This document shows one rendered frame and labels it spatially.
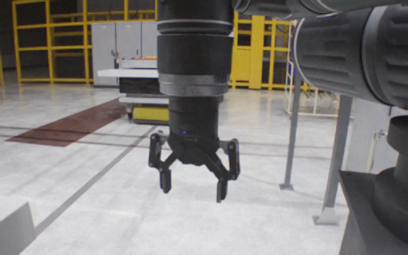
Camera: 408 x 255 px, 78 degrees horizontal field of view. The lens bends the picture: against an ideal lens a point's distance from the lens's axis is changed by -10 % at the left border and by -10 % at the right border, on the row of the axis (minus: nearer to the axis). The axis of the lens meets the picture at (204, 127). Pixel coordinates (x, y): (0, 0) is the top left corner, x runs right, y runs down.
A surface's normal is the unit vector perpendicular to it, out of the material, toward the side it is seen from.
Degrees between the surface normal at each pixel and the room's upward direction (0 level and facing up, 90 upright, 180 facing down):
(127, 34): 90
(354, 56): 101
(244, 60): 90
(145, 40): 90
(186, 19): 90
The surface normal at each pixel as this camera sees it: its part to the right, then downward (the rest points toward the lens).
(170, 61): -0.52, 0.21
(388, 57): -0.96, 0.21
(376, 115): -0.13, 0.25
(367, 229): 0.02, -0.96
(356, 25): -0.92, -0.26
